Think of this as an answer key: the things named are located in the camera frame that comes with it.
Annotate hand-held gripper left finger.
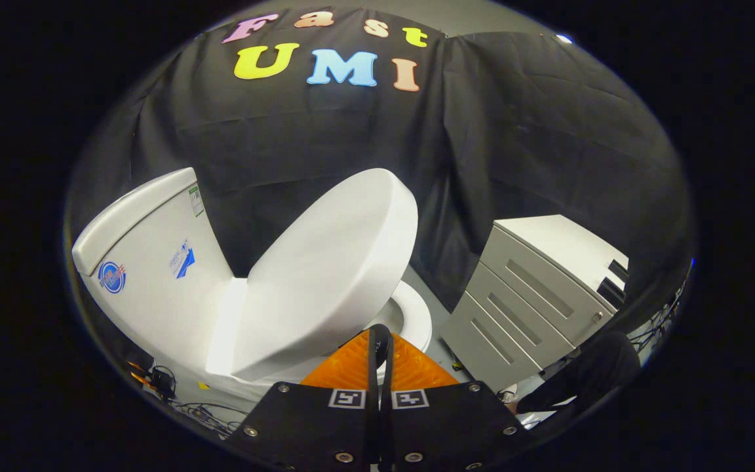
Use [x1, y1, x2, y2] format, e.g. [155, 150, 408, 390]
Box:
[225, 324, 381, 472]

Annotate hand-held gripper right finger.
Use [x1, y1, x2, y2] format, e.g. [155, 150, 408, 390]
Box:
[381, 324, 540, 472]

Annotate white toilet lid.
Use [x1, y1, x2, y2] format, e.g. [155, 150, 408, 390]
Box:
[229, 168, 419, 383]

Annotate white ceramic toilet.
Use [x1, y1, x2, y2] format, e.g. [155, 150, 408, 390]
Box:
[71, 167, 435, 402]

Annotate grey drawer cabinet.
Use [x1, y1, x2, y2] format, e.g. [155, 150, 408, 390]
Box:
[440, 214, 631, 395]

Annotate black backdrop cloth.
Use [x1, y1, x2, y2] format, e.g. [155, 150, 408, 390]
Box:
[65, 5, 694, 368]

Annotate tangled cables beside toilet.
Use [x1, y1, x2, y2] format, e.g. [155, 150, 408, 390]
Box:
[127, 359, 250, 439]

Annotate tangled cables behind cabinet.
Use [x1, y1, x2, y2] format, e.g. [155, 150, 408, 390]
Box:
[632, 272, 691, 351]

